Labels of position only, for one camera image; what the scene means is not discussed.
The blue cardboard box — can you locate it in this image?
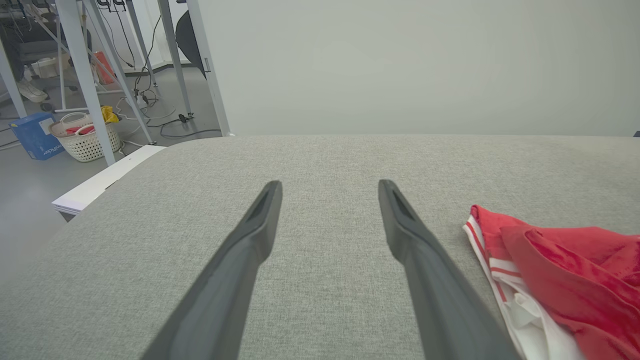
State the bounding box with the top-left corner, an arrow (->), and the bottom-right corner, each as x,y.
8,112 -> 65,161

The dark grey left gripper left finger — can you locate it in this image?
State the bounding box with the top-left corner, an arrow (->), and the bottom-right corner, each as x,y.
140,180 -> 284,360

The white floor cable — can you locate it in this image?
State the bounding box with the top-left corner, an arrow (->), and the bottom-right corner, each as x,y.
116,95 -> 177,122

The white plastic laundry basket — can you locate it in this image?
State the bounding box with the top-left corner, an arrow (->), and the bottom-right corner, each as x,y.
49,112 -> 122,163

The white folding stand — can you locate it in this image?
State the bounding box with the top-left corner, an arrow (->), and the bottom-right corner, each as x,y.
22,0 -> 126,115

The black floor cable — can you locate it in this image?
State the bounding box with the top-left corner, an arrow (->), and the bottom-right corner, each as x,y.
132,15 -> 223,141

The large white desk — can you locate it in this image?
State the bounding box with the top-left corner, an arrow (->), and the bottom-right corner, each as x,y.
55,0 -> 195,167

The seated person in black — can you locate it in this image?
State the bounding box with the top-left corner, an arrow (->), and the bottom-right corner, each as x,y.
175,10 -> 208,80

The orange bag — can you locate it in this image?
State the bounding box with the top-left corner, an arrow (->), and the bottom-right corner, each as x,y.
94,51 -> 116,85

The red Bulls 23 jersey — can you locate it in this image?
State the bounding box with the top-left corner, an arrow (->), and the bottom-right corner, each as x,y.
462,204 -> 640,360

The white power supply box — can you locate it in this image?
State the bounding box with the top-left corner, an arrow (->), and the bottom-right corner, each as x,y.
51,145 -> 167,217

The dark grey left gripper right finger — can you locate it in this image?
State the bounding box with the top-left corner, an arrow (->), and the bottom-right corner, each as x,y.
378,179 -> 524,360

